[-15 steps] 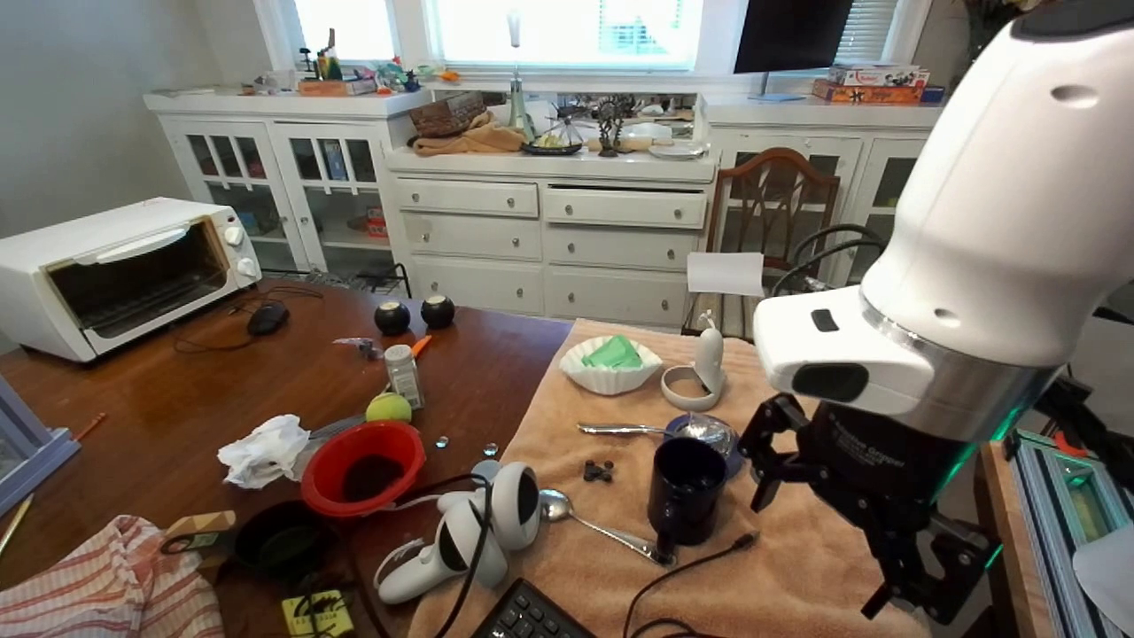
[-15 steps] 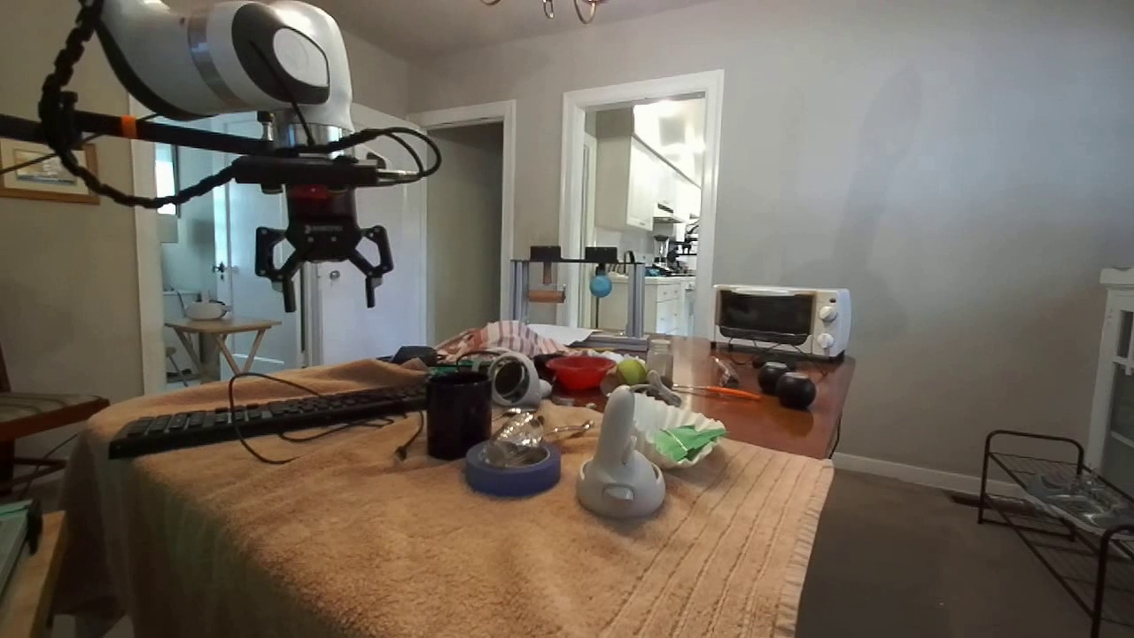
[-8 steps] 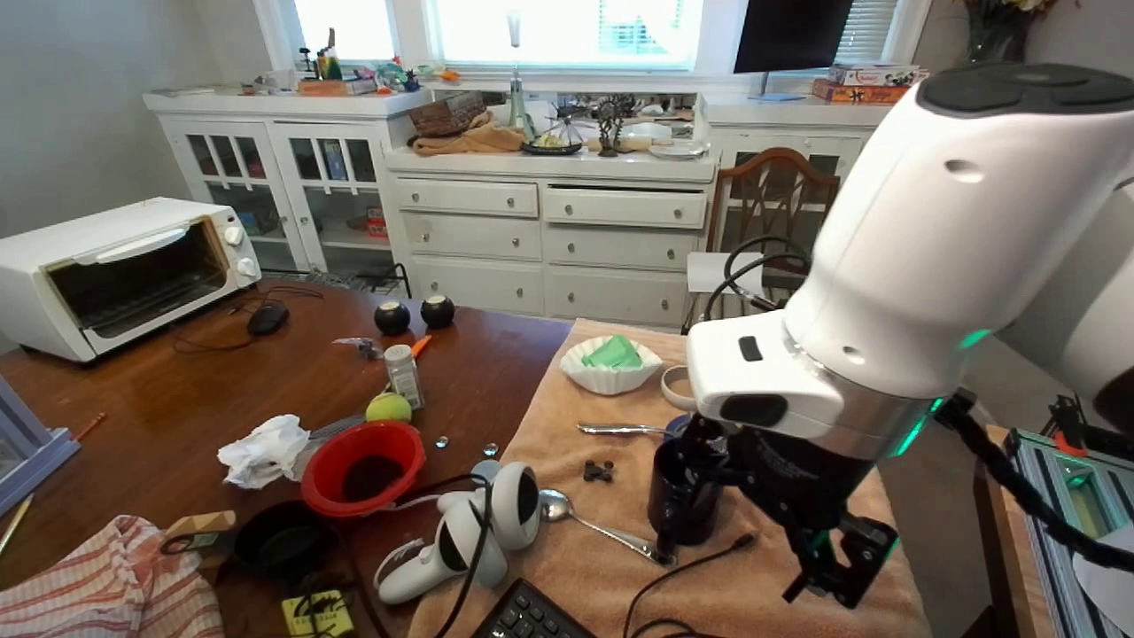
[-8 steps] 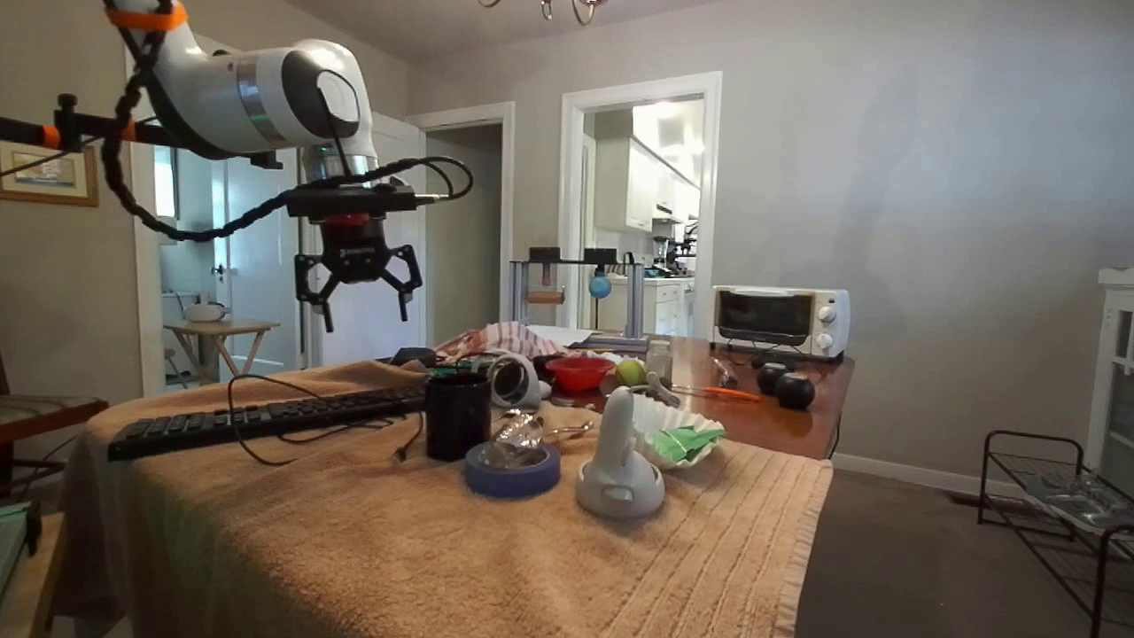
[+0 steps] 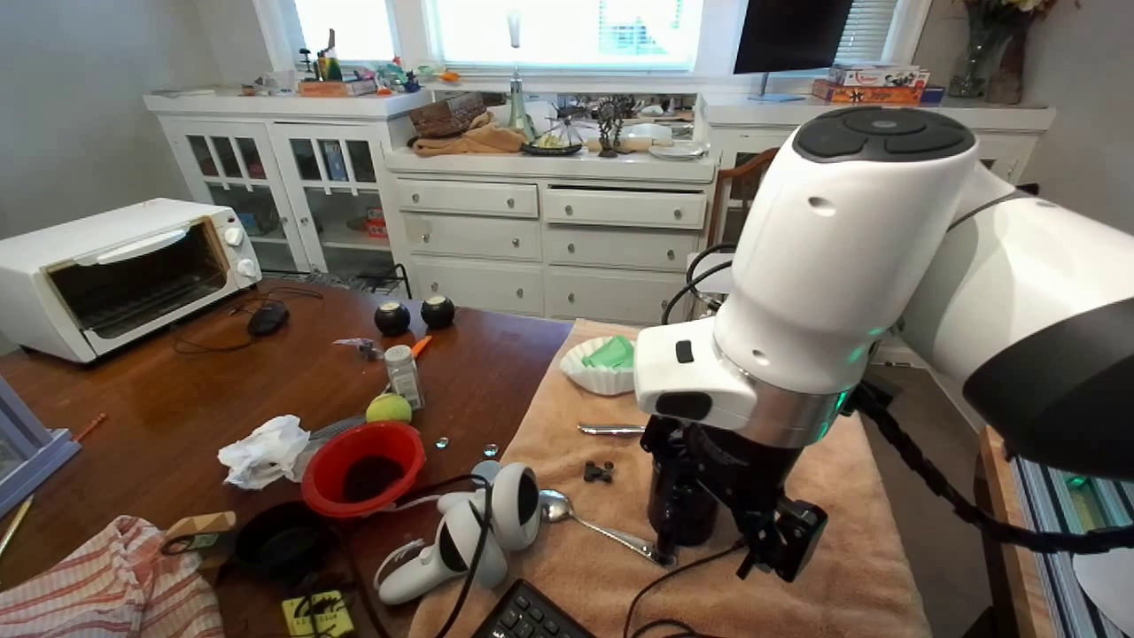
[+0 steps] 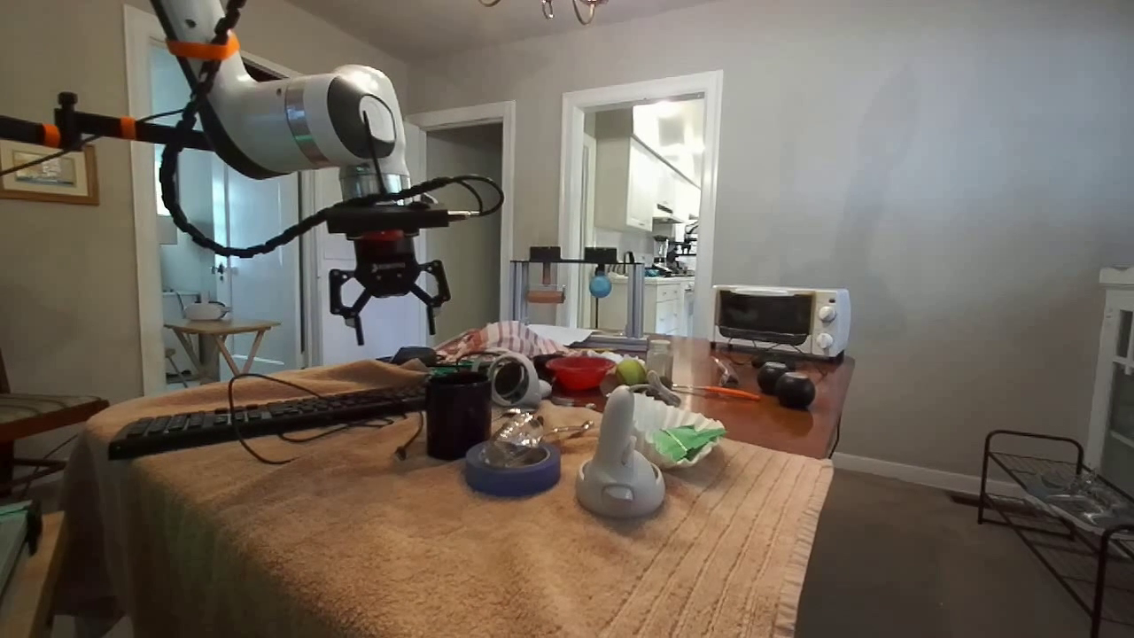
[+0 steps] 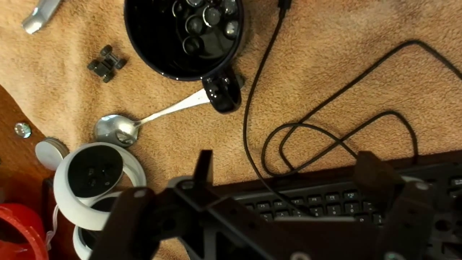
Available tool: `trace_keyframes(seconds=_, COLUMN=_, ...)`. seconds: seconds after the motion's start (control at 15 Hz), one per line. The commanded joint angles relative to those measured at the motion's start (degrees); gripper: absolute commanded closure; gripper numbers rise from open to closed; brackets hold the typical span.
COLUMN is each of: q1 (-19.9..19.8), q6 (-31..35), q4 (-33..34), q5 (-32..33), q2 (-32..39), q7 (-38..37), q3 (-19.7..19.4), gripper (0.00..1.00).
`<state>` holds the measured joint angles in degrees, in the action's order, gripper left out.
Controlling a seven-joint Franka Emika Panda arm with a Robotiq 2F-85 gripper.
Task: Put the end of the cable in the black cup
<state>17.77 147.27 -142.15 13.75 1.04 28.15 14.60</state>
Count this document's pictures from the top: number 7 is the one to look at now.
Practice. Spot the black binder clip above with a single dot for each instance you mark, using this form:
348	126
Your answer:
107	64

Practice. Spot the black keyboard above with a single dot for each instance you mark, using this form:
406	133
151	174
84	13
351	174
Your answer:
336	203

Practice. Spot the black cup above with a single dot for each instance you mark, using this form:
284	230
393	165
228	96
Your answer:
153	38

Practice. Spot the brown wooden table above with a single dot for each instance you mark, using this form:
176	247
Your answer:
14	164

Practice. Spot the small metal screw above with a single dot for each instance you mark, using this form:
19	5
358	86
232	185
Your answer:
23	130

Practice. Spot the white round disc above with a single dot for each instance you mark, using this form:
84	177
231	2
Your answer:
47	154

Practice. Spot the tan towel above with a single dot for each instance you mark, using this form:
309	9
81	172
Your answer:
336	58

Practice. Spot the red bowl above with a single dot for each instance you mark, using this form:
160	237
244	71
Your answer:
19	232

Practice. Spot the metal spoon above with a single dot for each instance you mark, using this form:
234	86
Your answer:
115	129

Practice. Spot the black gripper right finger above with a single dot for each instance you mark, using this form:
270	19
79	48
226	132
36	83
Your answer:
408	217

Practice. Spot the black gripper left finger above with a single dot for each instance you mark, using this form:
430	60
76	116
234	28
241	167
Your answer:
127	226

